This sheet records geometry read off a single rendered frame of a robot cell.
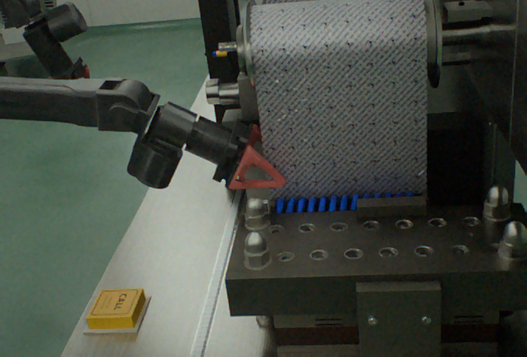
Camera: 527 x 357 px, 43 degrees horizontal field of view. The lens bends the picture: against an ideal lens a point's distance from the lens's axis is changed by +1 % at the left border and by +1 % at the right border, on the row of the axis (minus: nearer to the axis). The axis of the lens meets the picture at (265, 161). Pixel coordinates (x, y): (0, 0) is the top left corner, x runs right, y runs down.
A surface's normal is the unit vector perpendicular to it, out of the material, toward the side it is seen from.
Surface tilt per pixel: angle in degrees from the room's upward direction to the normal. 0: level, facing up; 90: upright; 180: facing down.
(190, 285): 0
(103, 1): 90
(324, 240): 0
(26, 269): 0
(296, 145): 90
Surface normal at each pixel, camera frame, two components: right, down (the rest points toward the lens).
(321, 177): -0.09, 0.43
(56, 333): -0.11, -0.90
